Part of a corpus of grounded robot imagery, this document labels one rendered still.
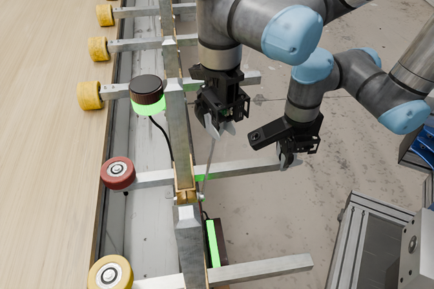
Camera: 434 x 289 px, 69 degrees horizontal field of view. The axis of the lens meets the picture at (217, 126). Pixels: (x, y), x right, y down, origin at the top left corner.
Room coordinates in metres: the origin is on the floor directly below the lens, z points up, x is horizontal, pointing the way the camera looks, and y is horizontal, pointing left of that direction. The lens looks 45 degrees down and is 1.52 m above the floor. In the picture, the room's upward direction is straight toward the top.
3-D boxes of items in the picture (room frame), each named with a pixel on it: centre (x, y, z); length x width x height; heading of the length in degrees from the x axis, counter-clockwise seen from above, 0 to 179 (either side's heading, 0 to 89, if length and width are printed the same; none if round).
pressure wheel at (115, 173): (0.47, 0.24, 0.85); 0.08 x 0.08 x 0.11
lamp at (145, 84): (0.44, 0.12, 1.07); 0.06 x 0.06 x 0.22; 9
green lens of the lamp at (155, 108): (0.44, 0.13, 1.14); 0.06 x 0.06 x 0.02
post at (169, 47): (0.70, 0.12, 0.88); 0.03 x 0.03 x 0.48; 9
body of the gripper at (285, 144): (0.54, -0.20, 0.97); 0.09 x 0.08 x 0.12; 99
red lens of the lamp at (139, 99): (0.44, 0.13, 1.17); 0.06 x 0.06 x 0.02
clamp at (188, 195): (0.47, 0.09, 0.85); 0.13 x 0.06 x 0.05; 9
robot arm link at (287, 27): (0.42, -0.09, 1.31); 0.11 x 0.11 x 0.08; 47
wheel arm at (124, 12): (1.23, 0.20, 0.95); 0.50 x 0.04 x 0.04; 99
